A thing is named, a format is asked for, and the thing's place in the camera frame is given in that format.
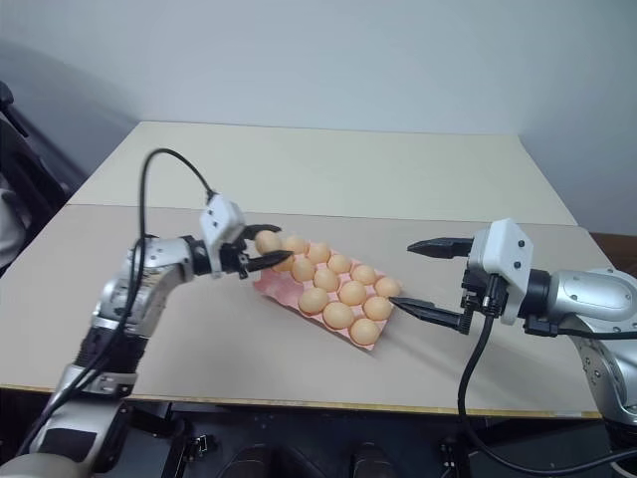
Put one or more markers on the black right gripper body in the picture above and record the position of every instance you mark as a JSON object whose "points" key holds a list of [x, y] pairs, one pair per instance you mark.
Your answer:
{"points": [[480, 294]]}

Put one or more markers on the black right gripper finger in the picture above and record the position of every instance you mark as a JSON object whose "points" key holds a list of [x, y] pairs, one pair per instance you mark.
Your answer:
{"points": [[428, 309], [440, 247]]}

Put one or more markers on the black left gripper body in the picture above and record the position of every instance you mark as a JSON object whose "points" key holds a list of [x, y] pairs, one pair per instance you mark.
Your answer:
{"points": [[234, 259]]}

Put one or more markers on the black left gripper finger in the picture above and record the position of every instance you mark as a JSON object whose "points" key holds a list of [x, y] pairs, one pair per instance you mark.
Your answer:
{"points": [[271, 260], [261, 230]]}

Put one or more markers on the tan egg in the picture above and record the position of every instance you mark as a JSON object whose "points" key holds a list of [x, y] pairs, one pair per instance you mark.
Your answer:
{"points": [[377, 308], [318, 252], [286, 266], [302, 269], [269, 242], [338, 315], [387, 287], [353, 292], [313, 300], [326, 279], [340, 264], [296, 245], [364, 274], [364, 332]]}

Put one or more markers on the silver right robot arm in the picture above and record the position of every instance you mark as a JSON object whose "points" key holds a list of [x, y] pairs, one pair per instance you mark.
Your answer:
{"points": [[587, 294]]}

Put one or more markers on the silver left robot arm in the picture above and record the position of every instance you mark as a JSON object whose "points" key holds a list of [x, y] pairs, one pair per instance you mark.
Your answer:
{"points": [[149, 269]]}

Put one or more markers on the pink egg tray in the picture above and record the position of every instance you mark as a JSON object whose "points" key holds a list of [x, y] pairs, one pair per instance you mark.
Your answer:
{"points": [[278, 294]]}

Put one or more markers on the dark rounded shape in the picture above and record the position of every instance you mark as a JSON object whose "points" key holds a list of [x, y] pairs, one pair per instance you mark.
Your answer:
{"points": [[371, 460], [258, 460]]}

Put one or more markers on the black chair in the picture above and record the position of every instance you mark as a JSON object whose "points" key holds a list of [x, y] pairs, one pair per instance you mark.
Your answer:
{"points": [[35, 164]]}

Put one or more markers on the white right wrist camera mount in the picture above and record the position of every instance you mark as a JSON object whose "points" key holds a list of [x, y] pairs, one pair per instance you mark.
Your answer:
{"points": [[505, 264]]}

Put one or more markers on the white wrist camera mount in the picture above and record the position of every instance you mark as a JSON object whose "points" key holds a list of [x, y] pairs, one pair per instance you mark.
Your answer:
{"points": [[505, 264], [221, 219]]}

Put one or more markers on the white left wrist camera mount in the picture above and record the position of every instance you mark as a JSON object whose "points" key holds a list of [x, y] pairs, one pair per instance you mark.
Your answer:
{"points": [[221, 219]]}

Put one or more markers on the black table frame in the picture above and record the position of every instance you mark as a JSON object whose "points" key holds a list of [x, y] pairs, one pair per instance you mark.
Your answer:
{"points": [[308, 438]]}

